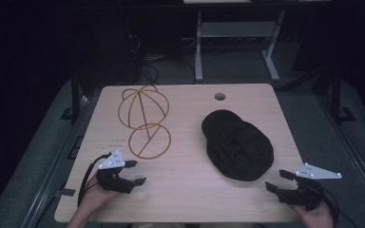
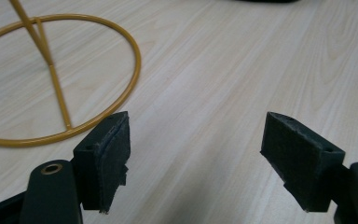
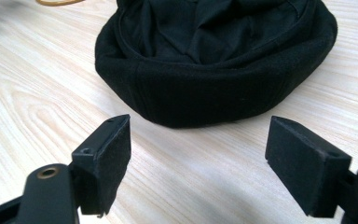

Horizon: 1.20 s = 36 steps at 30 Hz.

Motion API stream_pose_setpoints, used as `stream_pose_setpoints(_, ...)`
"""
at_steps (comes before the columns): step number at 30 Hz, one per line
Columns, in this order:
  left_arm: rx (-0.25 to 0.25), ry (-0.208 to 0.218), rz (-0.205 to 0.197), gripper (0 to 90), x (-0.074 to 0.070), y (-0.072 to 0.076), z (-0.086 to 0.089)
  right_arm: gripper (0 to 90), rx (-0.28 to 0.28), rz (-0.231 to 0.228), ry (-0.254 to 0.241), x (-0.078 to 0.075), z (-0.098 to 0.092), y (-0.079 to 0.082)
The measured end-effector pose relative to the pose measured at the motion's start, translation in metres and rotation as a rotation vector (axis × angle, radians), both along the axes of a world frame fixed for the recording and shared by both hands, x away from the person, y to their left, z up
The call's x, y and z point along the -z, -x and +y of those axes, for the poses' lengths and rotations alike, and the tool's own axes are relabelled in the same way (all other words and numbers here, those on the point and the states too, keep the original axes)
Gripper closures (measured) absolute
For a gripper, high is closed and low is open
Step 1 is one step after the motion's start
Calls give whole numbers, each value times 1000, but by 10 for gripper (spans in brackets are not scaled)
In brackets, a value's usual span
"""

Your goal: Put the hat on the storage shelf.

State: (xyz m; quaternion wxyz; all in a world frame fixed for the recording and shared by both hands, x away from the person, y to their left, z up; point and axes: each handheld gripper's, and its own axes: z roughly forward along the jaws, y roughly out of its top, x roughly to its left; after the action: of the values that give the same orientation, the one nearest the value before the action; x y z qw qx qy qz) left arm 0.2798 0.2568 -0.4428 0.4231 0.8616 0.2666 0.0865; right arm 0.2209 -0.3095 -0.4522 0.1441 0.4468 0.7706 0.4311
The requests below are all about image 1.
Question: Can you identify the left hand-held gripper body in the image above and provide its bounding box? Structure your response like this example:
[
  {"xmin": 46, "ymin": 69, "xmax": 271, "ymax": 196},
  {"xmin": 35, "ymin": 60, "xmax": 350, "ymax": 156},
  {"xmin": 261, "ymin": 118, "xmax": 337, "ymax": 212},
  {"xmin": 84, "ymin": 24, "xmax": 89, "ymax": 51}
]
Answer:
[{"xmin": 95, "ymin": 148, "xmax": 137, "ymax": 195}]

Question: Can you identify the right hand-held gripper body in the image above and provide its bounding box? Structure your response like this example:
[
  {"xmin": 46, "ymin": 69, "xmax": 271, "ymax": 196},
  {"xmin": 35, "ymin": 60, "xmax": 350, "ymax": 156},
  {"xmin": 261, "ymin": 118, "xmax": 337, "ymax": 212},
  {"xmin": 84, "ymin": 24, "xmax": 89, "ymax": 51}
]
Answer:
[{"xmin": 277, "ymin": 161, "xmax": 343, "ymax": 212}]

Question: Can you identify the person's left hand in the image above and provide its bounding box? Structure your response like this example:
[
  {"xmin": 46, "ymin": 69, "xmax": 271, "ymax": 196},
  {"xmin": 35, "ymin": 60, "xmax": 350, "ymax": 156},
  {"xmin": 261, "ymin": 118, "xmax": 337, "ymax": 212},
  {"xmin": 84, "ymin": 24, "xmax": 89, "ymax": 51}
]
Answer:
[{"xmin": 81, "ymin": 175, "xmax": 122, "ymax": 213}]

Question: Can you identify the person's right hand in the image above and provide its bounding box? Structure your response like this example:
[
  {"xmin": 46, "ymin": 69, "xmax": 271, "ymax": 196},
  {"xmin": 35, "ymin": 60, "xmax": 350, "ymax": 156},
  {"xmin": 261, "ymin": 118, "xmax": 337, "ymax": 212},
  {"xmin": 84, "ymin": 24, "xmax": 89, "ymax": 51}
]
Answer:
[{"xmin": 288, "ymin": 199, "xmax": 336, "ymax": 228}]

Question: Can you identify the grey tape strip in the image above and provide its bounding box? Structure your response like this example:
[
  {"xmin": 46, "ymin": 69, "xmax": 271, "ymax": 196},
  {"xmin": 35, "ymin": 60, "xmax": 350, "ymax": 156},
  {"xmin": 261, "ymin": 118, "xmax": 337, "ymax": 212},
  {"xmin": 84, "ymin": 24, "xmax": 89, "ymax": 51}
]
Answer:
[{"xmin": 56, "ymin": 186, "xmax": 77, "ymax": 198}]

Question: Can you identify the black cap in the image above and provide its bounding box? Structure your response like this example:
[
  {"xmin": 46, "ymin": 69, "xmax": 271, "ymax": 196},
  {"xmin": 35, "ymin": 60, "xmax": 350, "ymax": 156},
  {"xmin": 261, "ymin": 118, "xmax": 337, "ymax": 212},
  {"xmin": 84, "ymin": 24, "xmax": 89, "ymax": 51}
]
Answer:
[{"xmin": 201, "ymin": 108, "xmax": 275, "ymax": 182}]

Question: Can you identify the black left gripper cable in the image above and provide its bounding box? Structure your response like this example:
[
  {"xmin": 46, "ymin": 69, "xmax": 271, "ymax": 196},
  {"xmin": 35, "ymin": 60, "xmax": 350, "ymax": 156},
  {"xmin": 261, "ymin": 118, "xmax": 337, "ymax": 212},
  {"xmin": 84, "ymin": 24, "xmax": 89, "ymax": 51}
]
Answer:
[{"xmin": 76, "ymin": 152, "xmax": 112, "ymax": 207}]

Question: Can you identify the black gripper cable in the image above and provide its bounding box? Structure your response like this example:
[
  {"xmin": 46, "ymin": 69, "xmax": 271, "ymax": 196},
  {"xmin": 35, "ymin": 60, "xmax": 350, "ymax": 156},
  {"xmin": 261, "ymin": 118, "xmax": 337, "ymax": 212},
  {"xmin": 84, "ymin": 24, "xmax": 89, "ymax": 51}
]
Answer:
[
  {"xmin": 321, "ymin": 187, "xmax": 342, "ymax": 228},
  {"xmin": 76, "ymin": 152, "xmax": 112, "ymax": 207}
]

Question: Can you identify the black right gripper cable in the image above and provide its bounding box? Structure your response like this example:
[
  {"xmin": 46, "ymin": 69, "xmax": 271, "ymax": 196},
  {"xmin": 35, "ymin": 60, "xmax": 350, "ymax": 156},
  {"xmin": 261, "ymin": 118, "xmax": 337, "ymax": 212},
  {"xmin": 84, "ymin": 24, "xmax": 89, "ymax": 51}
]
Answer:
[{"xmin": 321, "ymin": 187, "xmax": 342, "ymax": 228}]

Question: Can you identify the golden wire hat stand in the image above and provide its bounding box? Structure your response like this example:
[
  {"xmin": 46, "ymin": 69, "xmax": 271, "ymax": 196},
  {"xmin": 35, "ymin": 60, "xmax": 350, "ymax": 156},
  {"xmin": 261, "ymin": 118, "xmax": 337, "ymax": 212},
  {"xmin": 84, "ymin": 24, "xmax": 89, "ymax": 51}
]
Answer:
[{"xmin": 117, "ymin": 84, "xmax": 172, "ymax": 161}]

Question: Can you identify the black metal post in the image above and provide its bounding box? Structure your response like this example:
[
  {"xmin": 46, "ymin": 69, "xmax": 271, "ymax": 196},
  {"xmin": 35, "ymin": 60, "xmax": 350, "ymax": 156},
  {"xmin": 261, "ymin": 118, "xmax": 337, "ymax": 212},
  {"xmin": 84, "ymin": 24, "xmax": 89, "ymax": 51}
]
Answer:
[
  {"xmin": 60, "ymin": 69, "xmax": 83, "ymax": 122},
  {"xmin": 330, "ymin": 66, "xmax": 357, "ymax": 125}
]

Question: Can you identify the tangle of floor cables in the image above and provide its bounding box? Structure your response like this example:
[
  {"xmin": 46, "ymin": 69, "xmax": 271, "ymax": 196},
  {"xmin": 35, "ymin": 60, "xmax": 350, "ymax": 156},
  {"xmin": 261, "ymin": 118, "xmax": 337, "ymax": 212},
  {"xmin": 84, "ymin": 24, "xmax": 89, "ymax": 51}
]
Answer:
[{"xmin": 125, "ymin": 15, "xmax": 198, "ymax": 86}]

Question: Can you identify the grey metal table frame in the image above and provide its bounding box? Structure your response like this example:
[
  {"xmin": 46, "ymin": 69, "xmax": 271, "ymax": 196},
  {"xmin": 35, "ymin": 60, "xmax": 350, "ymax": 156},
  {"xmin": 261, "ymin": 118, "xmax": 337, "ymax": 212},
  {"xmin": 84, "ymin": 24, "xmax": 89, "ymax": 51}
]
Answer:
[{"xmin": 194, "ymin": 9, "xmax": 287, "ymax": 84}]

